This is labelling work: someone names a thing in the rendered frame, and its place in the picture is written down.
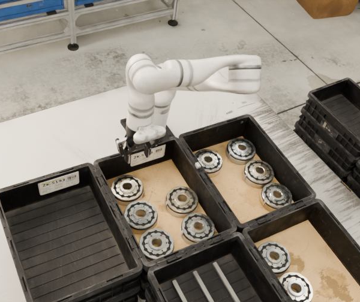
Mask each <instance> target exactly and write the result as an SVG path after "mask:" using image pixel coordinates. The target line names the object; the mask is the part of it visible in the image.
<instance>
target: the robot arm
mask: <svg viewBox="0 0 360 302"><path fill-rule="evenodd" d="M225 67H228V69H229V79H226V78H225V77H224V76H223V75H222V74H221V73H220V72H219V70H220V69H222V68H225ZM261 68H262V64H261V58H260V57H259V56H257V55H254V54H240V55H228V56H217V57H213V58H205V59H193V60H168V61H165V62H164V63H161V64H158V65H154V63H153V61H152V60H151V58H150V57H148V56H147V55H144V54H136V55H134V56H132V57H131V58H130V59H129V61H128V62H127V65H126V69H125V76H126V81H127V89H128V110H127V121H126V135H125V137H124V138H123V139H118V138H117V139H115V142H116V146H117V149H118V152H119V154H120V155H121V157H123V156H124V159H125V161H126V162H127V163H128V164H130V163H131V153H132V151H134V150H135V148H136V147H137V146H139V145H144V144H146V145H145V149H144V154H145V156H146V157H147V158H148V157H149V156H150V154H151V149H152V147H153V146H158V143H159V140H160V138H161V137H163V136H165V134H166V124H167V119H168V115H169V111H170V105H171V102H172V100H173V99H174V97H175V95H176V91H177V90H183V91H193V92H227V93H236V94H243V95H248V94H250V95H251V94H253V93H256V92H258V91H259V90H260V87H261V75H262V69H261ZM125 142H126V146H125V148H124V149H123V147H124V143H125Z"/></svg>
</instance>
